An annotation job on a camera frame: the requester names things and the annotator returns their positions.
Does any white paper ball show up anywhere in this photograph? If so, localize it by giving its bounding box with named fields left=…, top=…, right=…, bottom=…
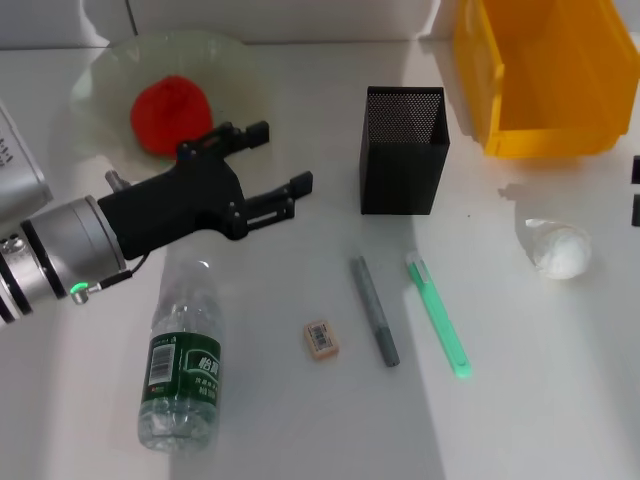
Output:
left=524, top=217, right=594, bottom=281

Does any green glass fruit plate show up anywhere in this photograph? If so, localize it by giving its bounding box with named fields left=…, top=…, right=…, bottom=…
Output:
left=69, top=29, right=269, bottom=185

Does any beige eraser with barcode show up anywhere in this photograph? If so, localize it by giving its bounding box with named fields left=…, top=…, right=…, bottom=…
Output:
left=304, top=321, right=342, bottom=361

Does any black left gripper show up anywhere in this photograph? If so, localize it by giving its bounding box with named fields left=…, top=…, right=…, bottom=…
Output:
left=110, top=120, right=315, bottom=261

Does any clear green-label water bottle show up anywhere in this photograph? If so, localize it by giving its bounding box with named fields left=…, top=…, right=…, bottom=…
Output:
left=137, top=258, right=225, bottom=454

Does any black mesh pen holder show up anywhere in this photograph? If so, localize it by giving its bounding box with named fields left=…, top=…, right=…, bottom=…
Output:
left=359, top=85, right=452, bottom=217

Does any yellow plastic storage bin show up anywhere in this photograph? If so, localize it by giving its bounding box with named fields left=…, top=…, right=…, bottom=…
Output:
left=453, top=0, right=640, bottom=159

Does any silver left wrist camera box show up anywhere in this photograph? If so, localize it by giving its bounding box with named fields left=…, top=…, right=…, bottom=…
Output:
left=0, top=102, right=55, bottom=222

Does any grey marker pen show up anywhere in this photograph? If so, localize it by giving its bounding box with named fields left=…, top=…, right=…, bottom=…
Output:
left=349, top=255, right=401, bottom=369

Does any green translucent pen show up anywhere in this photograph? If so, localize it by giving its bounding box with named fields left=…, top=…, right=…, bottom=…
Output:
left=405, top=250, right=473, bottom=382

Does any red-orange orange fruit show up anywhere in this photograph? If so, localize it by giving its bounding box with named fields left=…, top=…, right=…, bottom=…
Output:
left=130, top=74, right=216, bottom=160

